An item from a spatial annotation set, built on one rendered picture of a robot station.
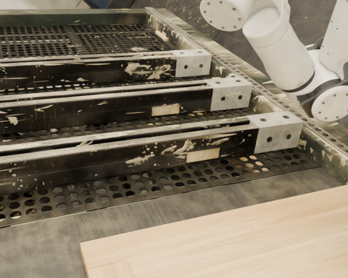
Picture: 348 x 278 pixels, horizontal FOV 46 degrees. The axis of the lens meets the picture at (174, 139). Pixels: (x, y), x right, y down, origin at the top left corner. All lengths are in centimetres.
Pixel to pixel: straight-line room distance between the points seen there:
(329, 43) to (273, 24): 12
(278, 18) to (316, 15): 204
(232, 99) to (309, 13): 163
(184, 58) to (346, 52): 72
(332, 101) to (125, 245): 41
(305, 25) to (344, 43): 198
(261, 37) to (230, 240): 33
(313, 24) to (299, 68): 196
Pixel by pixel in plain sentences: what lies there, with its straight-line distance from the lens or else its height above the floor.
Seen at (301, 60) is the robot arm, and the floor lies 123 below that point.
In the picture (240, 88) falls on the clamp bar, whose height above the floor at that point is 96.
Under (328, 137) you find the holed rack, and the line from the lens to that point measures 100.
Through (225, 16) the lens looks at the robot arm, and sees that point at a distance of 56.
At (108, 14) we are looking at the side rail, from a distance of 190.
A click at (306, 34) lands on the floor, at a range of 260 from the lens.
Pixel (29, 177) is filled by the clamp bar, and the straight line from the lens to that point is 80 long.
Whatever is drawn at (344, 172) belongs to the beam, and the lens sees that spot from 94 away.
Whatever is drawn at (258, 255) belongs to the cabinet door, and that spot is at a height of 112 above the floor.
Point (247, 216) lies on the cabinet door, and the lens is 75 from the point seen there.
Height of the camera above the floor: 169
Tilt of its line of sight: 37 degrees down
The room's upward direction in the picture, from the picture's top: 56 degrees counter-clockwise
